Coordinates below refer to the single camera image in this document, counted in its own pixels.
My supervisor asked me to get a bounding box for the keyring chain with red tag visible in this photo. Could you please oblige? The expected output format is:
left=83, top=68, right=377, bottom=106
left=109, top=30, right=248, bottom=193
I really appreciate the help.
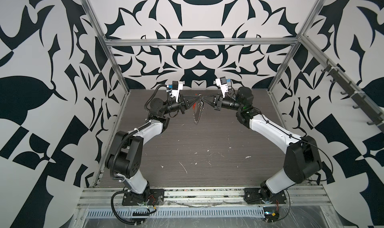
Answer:
left=191, top=94, right=205, bottom=125

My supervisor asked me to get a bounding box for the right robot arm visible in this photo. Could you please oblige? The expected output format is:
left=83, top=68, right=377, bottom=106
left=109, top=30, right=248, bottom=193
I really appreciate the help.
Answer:
left=202, top=87, right=323, bottom=203

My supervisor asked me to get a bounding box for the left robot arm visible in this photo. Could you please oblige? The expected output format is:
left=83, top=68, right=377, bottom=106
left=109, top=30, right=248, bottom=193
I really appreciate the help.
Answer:
left=105, top=95, right=200, bottom=195

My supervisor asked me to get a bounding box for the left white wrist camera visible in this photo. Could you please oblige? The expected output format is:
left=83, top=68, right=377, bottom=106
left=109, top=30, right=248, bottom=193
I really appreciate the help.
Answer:
left=167, top=81, right=184, bottom=103

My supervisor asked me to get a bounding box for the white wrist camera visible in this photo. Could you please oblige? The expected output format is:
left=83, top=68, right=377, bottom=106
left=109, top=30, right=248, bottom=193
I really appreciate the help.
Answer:
left=167, top=81, right=184, bottom=103
left=215, top=77, right=231, bottom=97

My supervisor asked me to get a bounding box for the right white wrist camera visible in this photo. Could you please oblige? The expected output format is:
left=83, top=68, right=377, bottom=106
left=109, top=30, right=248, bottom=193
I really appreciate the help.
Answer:
left=215, top=77, right=231, bottom=97

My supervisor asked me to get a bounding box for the aluminium frame crossbar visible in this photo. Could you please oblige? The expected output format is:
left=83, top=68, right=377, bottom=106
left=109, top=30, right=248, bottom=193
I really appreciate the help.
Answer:
left=105, top=38, right=298, bottom=47

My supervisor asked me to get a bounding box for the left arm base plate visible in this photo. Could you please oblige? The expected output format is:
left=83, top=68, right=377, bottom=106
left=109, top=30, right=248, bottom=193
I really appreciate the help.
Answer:
left=122, top=188, right=165, bottom=206

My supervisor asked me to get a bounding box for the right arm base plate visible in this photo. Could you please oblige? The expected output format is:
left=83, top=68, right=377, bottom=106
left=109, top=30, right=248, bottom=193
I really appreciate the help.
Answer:
left=244, top=188, right=287, bottom=205

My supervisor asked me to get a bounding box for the white slotted cable duct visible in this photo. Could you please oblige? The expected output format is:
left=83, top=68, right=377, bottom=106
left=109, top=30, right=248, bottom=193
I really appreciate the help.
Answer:
left=87, top=207, right=265, bottom=219

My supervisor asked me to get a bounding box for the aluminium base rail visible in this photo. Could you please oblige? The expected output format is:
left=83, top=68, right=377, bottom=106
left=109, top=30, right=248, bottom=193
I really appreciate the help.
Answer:
left=77, top=185, right=332, bottom=208

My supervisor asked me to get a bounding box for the black wall hook rack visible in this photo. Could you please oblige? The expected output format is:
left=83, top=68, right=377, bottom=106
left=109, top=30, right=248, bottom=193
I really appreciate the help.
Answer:
left=322, top=59, right=384, bottom=133

